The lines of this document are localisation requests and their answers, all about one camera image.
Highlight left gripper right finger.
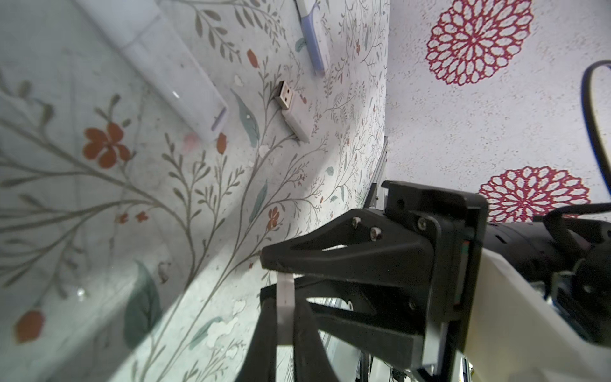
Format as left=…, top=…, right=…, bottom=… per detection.
left=293, top=299, right=338, bottom=382

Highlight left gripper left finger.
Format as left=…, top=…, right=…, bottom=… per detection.
left=235, top=299, right=278, bottom=382

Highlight aluminium front rail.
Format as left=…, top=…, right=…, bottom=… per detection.
left=357, top=136, right=390, bottom=382

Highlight small white usb stick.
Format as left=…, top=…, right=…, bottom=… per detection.
left=275, top=81, right=314, bottom=143

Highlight purple white usb cap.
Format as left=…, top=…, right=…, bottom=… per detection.
left=276, top=272, right=296, bottom=346

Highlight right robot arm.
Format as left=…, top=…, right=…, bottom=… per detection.
left=237, top=181, right=610, bottom=381

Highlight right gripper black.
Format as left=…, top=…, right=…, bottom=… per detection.
left=260, top=181, right=488, bottom=381

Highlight purple white usb drive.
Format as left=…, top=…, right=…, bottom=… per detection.
left=295, top=0, right=329, bottom=78

